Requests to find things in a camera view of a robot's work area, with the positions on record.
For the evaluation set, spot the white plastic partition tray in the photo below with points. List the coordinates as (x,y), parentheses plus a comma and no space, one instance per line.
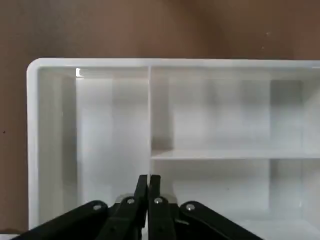
(225,112)

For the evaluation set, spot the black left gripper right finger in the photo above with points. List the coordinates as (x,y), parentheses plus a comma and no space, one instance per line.
(160,220)

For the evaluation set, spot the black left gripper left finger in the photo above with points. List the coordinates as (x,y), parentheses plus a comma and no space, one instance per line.
(120,220)

